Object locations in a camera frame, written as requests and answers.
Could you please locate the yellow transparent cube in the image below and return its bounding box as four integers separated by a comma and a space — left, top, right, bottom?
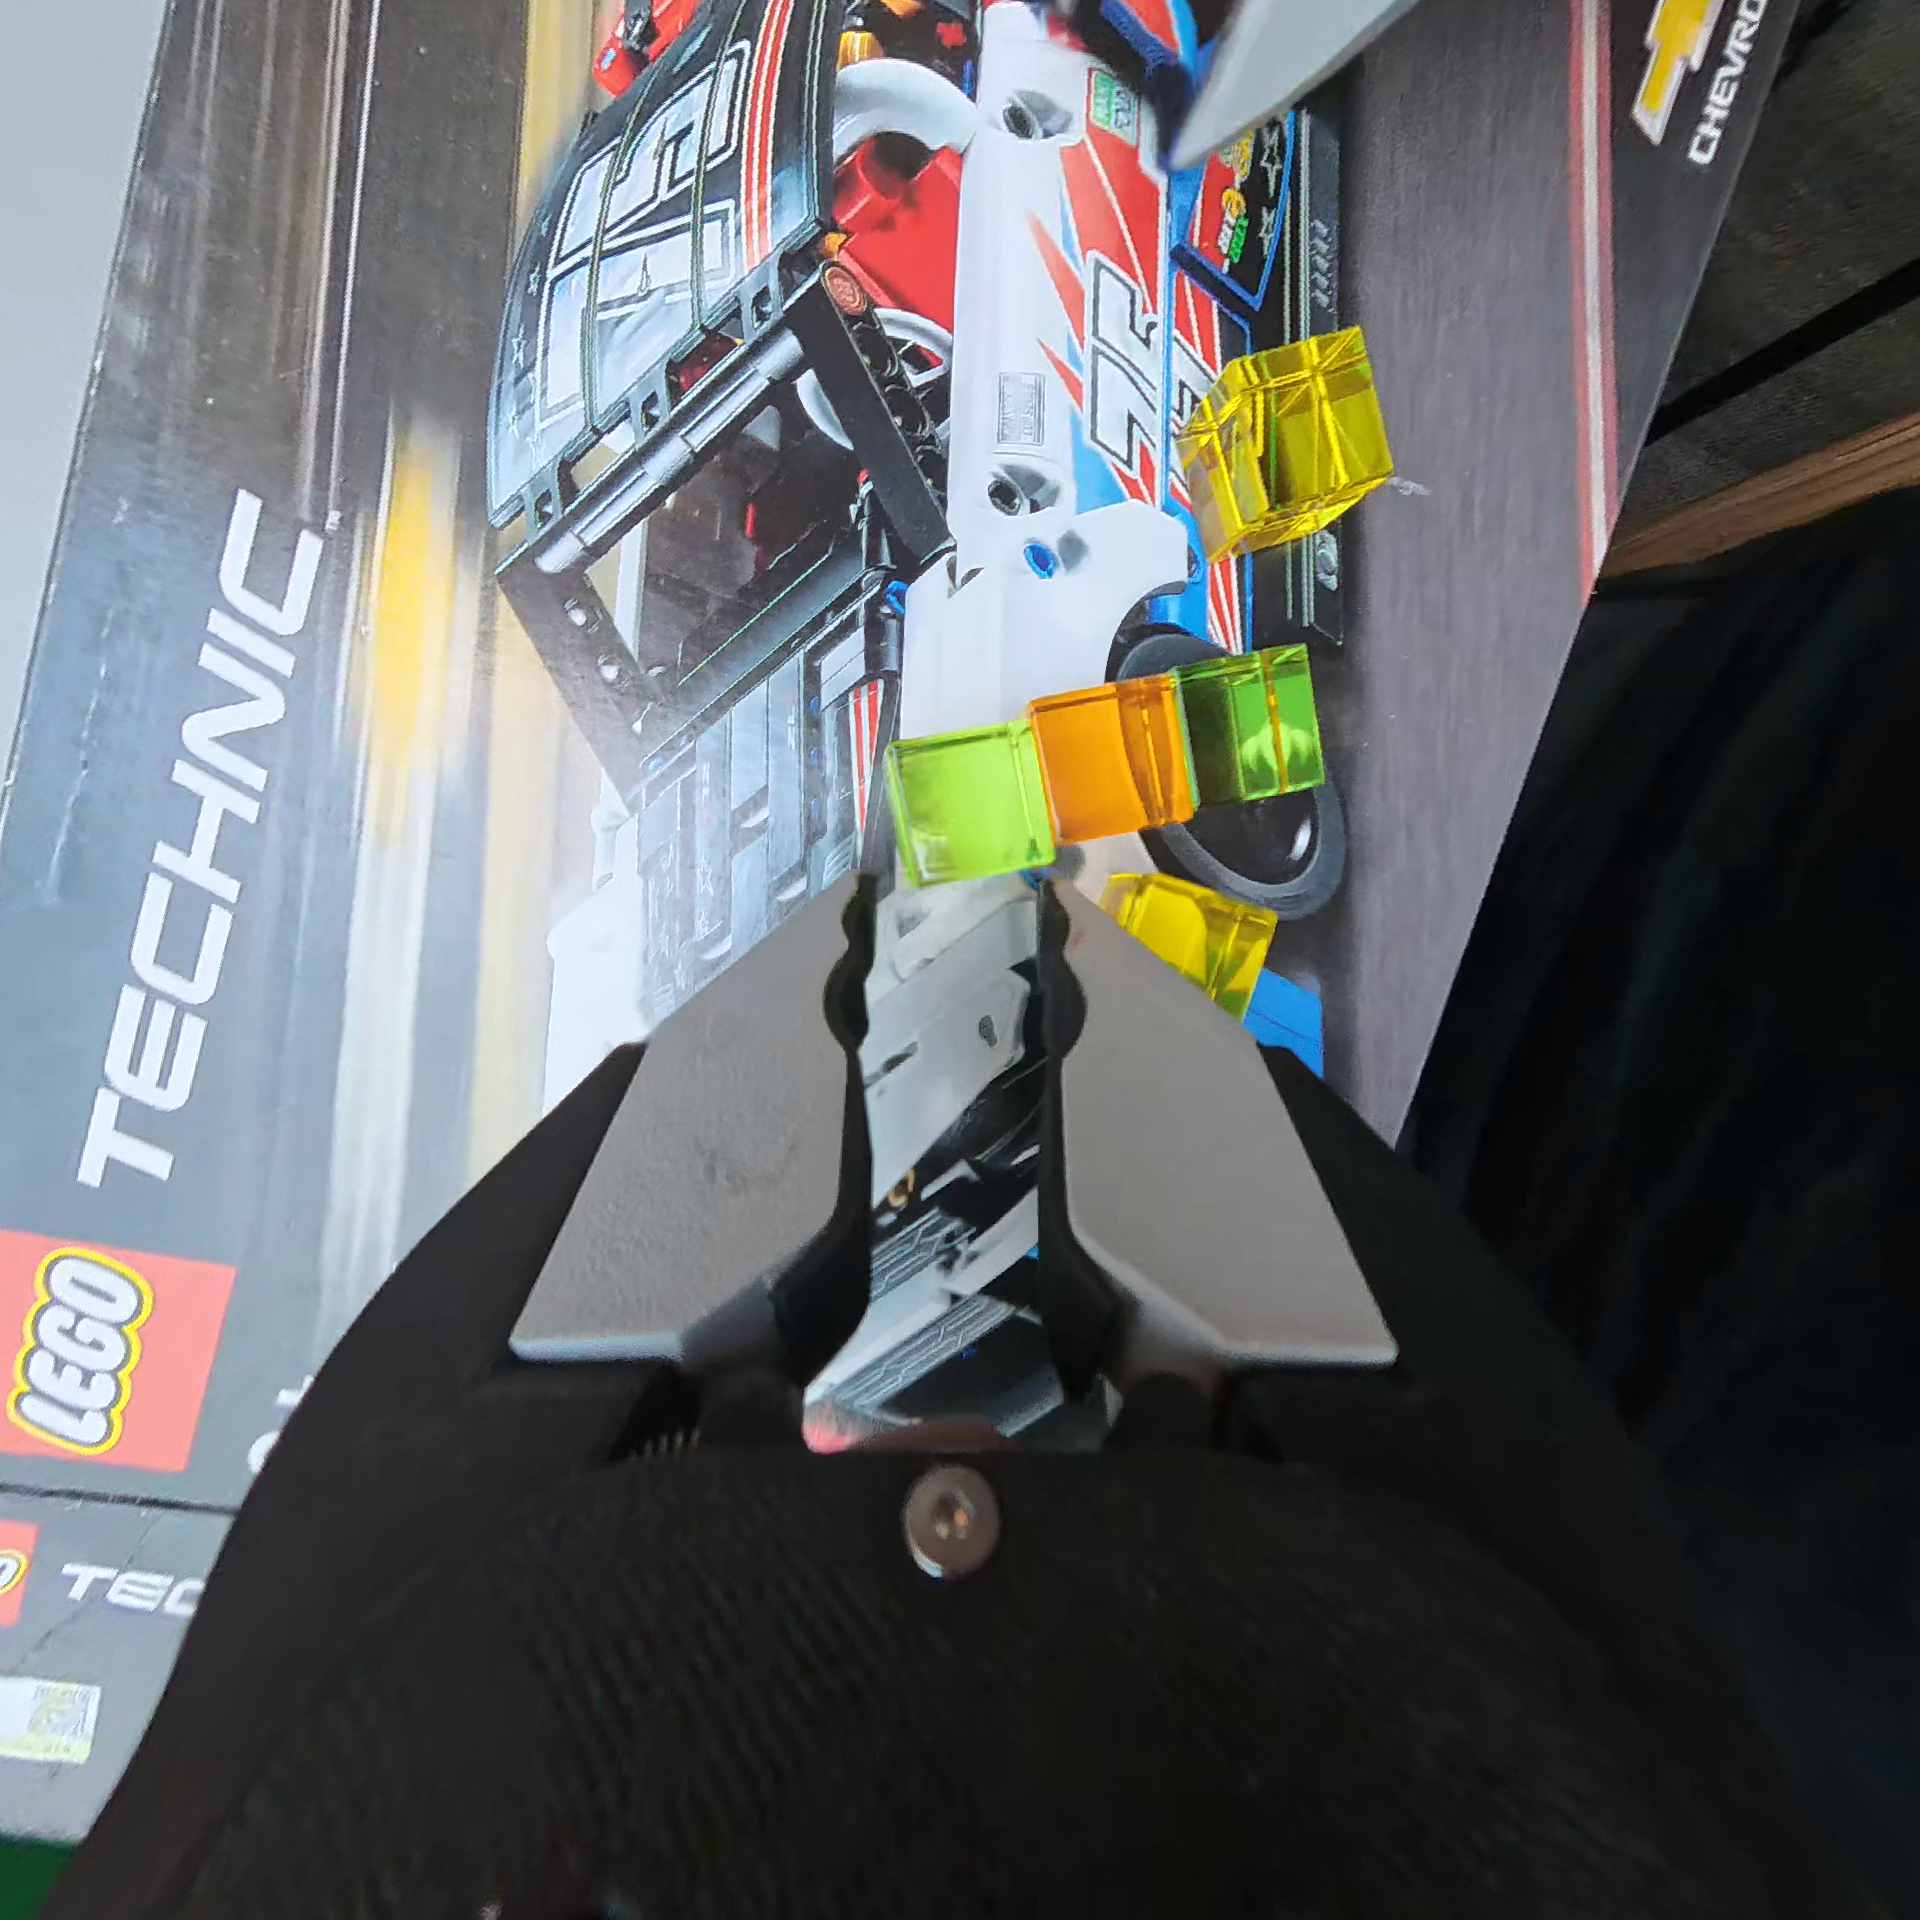
1176, 325, 1395, 561
1098, 870, 1281, 1020

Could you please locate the toy car set box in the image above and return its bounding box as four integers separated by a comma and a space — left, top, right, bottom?
0, 0, 1804, 1850

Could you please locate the orange transparent cube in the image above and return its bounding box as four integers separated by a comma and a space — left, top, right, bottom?
1027, 674, 1197, 841

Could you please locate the person's dark clothing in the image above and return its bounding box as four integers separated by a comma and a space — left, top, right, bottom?
1399, 494, 1920, 1920

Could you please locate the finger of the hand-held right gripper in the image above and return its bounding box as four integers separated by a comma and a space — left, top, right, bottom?
1160, 0, 1413, 171

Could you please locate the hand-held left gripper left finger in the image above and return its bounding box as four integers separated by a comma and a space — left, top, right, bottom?
510, 872, 881, 1377

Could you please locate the lime transparent cube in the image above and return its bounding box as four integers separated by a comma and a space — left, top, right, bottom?
881, 722, 1057, 888

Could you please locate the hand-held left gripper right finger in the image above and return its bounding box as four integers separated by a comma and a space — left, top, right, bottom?
1030, 878, 1400, 1406

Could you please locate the green transparent cube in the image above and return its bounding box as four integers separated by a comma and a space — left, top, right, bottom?
1173, 646, 1329, 812

